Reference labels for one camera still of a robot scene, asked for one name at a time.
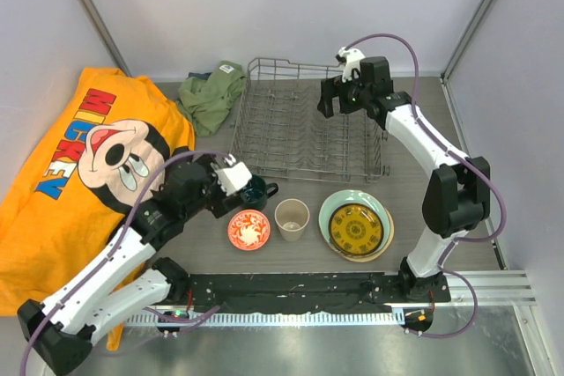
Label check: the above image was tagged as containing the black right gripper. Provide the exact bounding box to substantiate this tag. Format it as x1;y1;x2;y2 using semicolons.
319;71;372;118

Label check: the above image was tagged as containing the dark green mug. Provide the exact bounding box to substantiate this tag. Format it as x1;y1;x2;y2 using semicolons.
241;175;279;211

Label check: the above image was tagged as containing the white red patterned bowl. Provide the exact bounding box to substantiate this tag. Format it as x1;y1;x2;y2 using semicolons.
227;210;271;251

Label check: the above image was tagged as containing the beige paper cup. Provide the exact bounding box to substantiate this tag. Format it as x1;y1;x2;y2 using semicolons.
274;198;311;242

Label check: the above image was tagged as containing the light green flower plate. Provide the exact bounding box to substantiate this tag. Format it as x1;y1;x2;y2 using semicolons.
318;189;390;244

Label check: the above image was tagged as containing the yellow patterned small plate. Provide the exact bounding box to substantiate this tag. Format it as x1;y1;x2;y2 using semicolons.
328;203;384;256

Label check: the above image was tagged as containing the cream bird painted plate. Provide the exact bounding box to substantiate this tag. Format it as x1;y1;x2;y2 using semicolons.
327;215;395;263

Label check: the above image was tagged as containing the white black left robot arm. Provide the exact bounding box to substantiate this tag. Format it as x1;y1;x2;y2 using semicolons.
17;151;252;375

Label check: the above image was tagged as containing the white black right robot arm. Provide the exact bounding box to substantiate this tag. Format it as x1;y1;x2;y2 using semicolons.
317;48;490;301

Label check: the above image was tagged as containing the green crumpled cloth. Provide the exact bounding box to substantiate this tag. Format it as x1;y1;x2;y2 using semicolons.
176;61;246;136

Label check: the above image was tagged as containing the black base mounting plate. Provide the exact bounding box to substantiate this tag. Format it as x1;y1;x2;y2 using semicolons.
159;272;451;314

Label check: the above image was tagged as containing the orange Mickey t-shirt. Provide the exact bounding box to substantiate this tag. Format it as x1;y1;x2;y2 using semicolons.
0;66;197;351

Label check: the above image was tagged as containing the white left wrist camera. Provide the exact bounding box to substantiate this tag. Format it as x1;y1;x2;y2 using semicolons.
211;154;252;196

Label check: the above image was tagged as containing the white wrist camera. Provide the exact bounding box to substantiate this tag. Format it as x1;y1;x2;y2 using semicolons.
336;47;365;83
211;154;252;196

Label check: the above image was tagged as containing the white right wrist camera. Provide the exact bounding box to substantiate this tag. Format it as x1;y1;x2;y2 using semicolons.
336;47;365;83

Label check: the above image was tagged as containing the grey wire dish rack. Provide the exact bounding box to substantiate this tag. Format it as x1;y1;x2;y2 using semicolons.
230;57;390;184

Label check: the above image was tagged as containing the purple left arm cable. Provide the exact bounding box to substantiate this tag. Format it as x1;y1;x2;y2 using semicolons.
19;150;234;376

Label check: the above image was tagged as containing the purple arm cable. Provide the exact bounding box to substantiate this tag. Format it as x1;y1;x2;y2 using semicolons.
343;32;508;340
19;150;234;376

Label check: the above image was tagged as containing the white slotted cable duct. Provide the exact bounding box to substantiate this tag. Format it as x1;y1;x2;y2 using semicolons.
124;308;404;328

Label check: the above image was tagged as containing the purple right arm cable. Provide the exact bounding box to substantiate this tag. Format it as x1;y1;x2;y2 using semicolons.
343;32;508;340

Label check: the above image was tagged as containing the right aluminium frame post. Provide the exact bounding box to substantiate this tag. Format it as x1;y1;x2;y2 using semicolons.
441;0;496;83

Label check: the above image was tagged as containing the grey aluminium frame post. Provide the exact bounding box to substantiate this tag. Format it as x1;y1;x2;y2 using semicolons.
78;0;131;77

